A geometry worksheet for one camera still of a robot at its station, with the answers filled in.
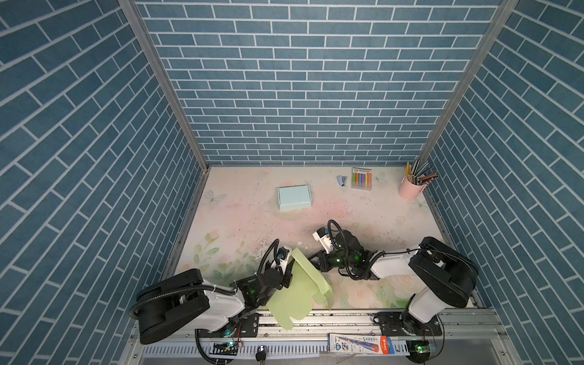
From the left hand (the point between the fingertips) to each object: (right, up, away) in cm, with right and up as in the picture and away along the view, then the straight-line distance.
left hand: (293, 260), depth 84 cm
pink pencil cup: (+53, +25, +19) cm, 61 cm away
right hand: (+4, +1, -2) cm, 5 cm away
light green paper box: (+1, -13, -4) cm, 13 cm away
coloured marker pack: (+34, +32, +31) cm, 55 cm away
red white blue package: (+22, -21, -15) cm, 34 cm away
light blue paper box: (0, +23, +18) cm, 29 cm away
